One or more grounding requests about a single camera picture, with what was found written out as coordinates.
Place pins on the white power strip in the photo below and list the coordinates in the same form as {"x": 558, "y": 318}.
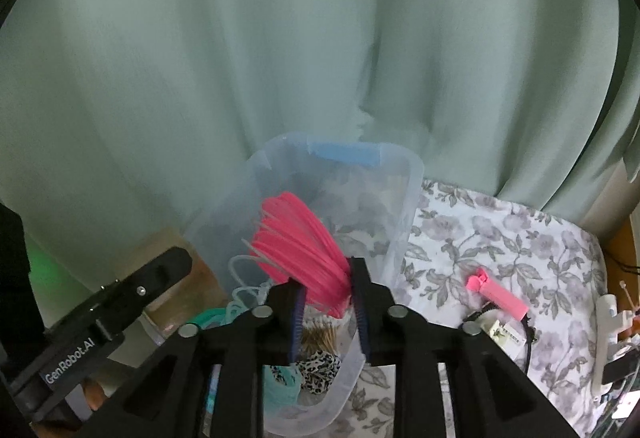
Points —
{"x": 610, "y": 323}

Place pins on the small white labelled packet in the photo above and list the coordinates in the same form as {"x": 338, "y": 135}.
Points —
{"x": 506, "y": 332}

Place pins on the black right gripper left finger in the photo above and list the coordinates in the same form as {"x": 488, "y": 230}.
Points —
{"x": 167, "y": 395}

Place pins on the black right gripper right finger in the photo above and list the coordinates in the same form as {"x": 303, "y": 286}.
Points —
{"x": 447, "y": 378}

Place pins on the floral bed sheet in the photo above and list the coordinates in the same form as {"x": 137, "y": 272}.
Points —
{"x": 553, "y": 266}

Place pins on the leopard print scrunchie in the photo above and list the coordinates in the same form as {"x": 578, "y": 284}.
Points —
{"x": 318, "y": 371}

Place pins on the clear plastic storage bin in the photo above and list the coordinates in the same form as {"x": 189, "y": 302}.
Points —
{"x": 365, "y": 194}

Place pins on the bundle of wooden toothpicks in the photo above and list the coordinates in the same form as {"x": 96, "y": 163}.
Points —
{"x": 318, "y": 337}

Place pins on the pale green curtain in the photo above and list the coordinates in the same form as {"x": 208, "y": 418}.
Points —
{"x": 122, "y": 117}

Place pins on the pink hair roller tube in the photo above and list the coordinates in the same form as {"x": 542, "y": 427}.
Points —
{"x": 482, "y": 283}

